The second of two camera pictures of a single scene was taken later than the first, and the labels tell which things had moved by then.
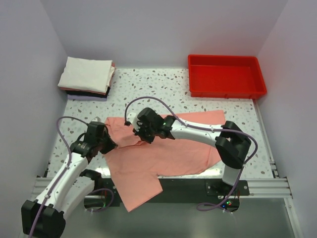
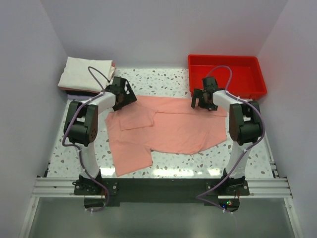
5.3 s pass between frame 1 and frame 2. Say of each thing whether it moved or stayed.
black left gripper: moved
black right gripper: moved
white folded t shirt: stayed
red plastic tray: stayed
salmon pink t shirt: moved
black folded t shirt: stayed
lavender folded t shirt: stayed
